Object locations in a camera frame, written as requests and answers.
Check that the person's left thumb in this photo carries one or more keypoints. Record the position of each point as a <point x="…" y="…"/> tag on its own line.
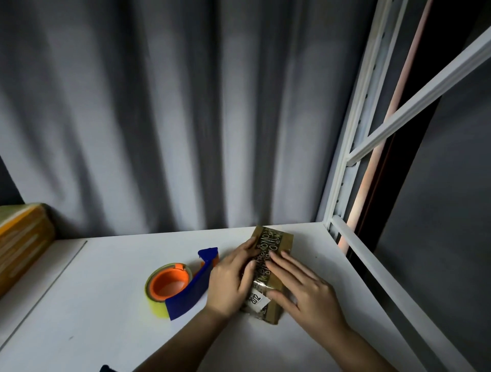
<point x="247" y="281"/>

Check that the stack of yellow-taped cardboard parcels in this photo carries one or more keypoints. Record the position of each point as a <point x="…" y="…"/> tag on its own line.
<point x="21" y="245"/>

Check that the person's right forearm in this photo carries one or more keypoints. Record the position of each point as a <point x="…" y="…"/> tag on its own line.
<point x="356" y="350"/>

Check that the blue and orange tape dispenser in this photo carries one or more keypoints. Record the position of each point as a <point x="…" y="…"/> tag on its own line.
<point x="180" y="285"/>

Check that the brown taped cardboard parcel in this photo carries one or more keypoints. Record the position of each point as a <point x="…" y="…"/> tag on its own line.
<point x="268" y="274"/>

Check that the white metal shelf frame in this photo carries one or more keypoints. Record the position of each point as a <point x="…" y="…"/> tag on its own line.
<point x="383" y="153"/>

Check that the person's right thumb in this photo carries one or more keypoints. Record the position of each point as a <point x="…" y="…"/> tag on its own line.
<point x="280" y="297"/>

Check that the person's right hand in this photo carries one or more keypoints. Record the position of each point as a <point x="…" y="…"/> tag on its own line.
<point x="312" y="297"/>

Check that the grey curtain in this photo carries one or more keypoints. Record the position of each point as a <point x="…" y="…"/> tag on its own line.
<point x="172" y="115"/>

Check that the person's right middle finger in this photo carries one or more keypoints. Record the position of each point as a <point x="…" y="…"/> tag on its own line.
<point x="291" y="264"/>

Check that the pink pole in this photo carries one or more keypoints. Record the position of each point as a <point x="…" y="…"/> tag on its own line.
<point x="387" y="126"/>

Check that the person's left forearm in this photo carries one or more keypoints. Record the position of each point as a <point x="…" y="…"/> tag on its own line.
<point x="180" y="347"/>

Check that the person's left hand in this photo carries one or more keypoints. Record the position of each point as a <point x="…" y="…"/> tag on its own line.
<point x="224" y="281"/>

